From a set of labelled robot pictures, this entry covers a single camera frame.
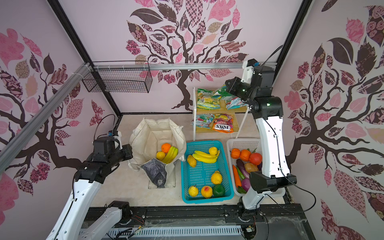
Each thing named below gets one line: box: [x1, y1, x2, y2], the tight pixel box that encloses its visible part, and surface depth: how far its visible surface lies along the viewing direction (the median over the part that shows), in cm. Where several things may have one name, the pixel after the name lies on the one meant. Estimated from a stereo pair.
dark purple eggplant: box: [236, 158, 250, 179], surface depth 87 cm
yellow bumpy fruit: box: [211, 170, 223, 185], surface depth 83 cm
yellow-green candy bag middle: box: [217, 84, 232, 97], surface depth 66 cm
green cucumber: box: [236, 166, 246, 180], surface depth 87 cm
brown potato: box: [244, 162, 259, 174], surface depth 85 cm
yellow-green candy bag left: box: [196, 88, 221, 110], surface depth 79 cm
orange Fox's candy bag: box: [212, 113, 234, 134], surface depth 92 cm
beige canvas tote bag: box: [127, 118, 187, 189], surface depth 81 cm
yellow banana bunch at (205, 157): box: [192, 150, 220, 164], surface depth 93 cm
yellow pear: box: [188, 184, 199, 197], surface depth 79 cm
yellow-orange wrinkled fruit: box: [187, 154, 197, 168], surface depth 90 cm
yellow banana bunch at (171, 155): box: [162, 146, 179, 164], surface depth 91 cm
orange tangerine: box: [161, 143, 172, 153], surface depth 96 cm
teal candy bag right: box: [225, 97, 249, 110], surface depth 77 cm
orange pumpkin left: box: [230, 148, 241, 159], surface depth 92 cm
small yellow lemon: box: [156, 151, 166, 161], surface depth 94 cm
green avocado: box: [212, 184, 226, 198], surface depth 79 cm
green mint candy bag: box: [190, 113, 215, 129], surface depth 93 cm
